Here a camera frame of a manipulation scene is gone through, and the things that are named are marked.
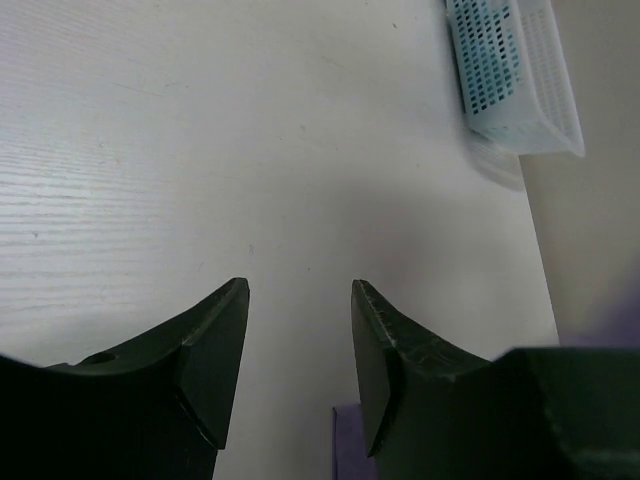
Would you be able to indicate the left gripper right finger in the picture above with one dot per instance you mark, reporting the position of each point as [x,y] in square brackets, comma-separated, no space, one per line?
[432,410]

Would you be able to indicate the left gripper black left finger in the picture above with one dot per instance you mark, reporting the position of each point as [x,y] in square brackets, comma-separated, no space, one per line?
[157,406]

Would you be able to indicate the lilac t shirt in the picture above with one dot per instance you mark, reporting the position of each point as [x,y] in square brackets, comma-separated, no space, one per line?
[349,454]

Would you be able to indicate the white plastic basket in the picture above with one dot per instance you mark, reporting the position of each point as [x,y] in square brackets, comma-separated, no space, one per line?
[514,79]

